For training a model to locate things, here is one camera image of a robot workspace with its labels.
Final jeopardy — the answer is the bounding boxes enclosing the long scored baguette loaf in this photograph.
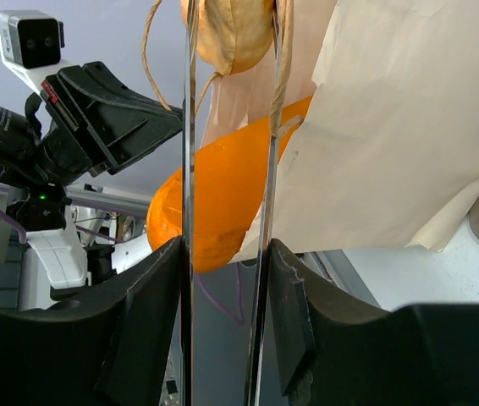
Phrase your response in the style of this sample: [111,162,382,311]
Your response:
[146,96,312,272]

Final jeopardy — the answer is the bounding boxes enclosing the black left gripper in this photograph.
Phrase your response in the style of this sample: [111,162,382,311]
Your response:
[40,61,183,177]

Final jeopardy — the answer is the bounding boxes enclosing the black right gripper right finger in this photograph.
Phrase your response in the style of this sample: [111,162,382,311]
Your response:
[269,239,479,405]

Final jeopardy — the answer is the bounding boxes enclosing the beige paper bag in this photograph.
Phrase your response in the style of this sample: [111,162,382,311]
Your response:
[199,1,479,262]

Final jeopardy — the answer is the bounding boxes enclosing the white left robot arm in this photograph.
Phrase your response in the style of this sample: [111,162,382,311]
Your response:
[0,62,183,405]

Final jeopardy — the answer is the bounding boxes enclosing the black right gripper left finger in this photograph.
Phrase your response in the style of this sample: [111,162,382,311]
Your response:
[0,238,182,405]

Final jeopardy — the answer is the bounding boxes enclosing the metal serving tongs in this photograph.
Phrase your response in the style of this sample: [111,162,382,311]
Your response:
[182,1,303,405]

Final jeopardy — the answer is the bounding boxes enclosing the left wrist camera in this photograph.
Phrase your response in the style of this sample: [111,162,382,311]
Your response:
[0,10,72,94]

